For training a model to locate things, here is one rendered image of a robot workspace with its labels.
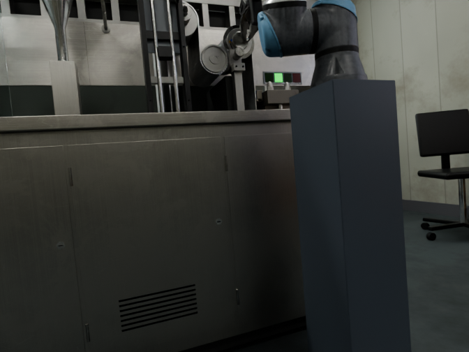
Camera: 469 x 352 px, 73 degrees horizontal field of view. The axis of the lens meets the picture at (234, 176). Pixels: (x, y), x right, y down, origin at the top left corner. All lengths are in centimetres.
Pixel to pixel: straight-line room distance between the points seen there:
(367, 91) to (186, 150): 58
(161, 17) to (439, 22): 308
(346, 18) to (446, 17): 300
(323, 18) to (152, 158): 64
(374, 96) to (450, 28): 301
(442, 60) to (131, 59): 301
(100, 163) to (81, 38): 85
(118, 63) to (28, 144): 78
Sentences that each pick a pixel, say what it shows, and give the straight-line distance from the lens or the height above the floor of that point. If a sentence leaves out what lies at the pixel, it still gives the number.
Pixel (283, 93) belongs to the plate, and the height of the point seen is 101.
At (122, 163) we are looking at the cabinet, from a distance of 105.
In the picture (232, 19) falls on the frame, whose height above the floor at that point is 150.
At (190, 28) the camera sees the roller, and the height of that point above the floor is 130.
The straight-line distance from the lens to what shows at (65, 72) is 144.
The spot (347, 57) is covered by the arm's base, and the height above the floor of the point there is 97.
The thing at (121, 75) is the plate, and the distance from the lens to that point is 171.
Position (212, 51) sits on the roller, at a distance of 146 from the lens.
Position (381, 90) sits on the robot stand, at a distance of 91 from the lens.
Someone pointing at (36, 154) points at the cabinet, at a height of 79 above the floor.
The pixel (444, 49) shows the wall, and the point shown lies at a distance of 386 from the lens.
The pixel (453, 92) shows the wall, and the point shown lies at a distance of 375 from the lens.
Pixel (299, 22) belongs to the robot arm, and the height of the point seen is 107.
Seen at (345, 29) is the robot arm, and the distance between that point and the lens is 94.
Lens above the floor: 73
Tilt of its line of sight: 3 degrees down
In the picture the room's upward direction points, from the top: 5 degrees counter-clockwise
